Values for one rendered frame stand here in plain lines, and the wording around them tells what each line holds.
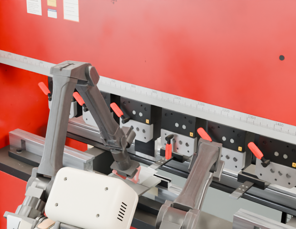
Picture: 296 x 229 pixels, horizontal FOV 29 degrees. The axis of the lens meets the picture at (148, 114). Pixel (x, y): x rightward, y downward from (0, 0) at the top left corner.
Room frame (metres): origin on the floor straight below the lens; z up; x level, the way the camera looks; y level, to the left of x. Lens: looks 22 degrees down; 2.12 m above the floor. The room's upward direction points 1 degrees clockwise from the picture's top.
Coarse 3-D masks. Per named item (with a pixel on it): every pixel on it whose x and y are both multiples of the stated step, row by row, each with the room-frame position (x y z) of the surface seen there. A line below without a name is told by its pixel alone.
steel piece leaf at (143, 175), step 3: (141, 171) 2.09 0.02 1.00; (144, 171) 2.09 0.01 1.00; (141, 174) 2.06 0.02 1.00; (144, 174) 2.06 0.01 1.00; (147, 174) 2.06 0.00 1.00; (150, 174) 2.06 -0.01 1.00; (135, 177) 2.04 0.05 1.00; (138, 177) 2.04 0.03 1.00; (141, 177) 2.04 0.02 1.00; (144, 177) 2.04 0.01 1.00; (147, 177) 2.04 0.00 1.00; (138, 180) 1.99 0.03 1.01; (141, 180) 2.01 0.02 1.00; (138, 183) 1.99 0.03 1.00
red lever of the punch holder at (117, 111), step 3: (111, 105) 2.09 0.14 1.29; (114, 105) 2.09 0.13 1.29; (114, 108) 2.08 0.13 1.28; (117, 108) 2.08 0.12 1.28; (114, 111) 2.08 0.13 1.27; (117, 111) 2.07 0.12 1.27; (120, 111) 2.08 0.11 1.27; (117, 114) 2.07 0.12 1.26; (120, 114) 2.07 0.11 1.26; (120, 117) 2.07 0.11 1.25; (123, 117) 2.07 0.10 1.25; (123, 120) 2.05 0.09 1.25; (126, 120) 2.05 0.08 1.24; (123, 123) 2.05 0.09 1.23
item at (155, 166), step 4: (160, 148) 2.27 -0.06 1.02; (160, 152) 2.27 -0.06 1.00; (164, 152) 2.25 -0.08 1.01; (172, 152) 2.23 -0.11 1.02; (164, 156) 2.22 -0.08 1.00; (172, 156) 2.22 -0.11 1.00; (176, 156) 2.22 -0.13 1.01; (180, 156) 2.21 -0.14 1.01; (184, 156) 2.21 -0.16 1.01; (188, 156) 2.24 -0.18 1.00; (160, 160) 2.18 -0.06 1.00; (164, 160) 2.18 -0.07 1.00; (168, 160) 2.19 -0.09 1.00; (176, 160) 2.22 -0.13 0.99; (180, 160) 2.21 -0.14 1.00; (184, 160) 2.21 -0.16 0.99; (152, 164) 2.14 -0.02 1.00; (156, 164) 2.14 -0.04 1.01; (160, 164) 2.15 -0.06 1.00; (152, 168) 2.11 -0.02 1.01; (156, 168) 2.11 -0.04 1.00
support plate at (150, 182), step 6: (126, 180) 2.01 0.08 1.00; (144, 180) 2.01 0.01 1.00; (150, 180) 2.01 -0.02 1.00; (156, 180) 2.02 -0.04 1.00; (132, 186) 1.96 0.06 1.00; (138, 186) 1.97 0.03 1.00; (144, 186) 1.97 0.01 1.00; (150, 186) 1.97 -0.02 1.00; (138, 192) 1.92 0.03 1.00; (144, 192) 1.93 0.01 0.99
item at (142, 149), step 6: (138, 144) 2.10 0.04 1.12; (144, 144) 2.08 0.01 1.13; (150, 144) 2.06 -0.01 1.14; (156, 144) 2.06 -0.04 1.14; (138, 150) 2.10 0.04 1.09; (144, 150) 2.08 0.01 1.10; (150, 150) 2.06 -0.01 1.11; (156, 150) 2.06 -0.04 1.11; (144, 156) 2.09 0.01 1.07; (150, 156) 2.07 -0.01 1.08; (156, 156) 2.06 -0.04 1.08
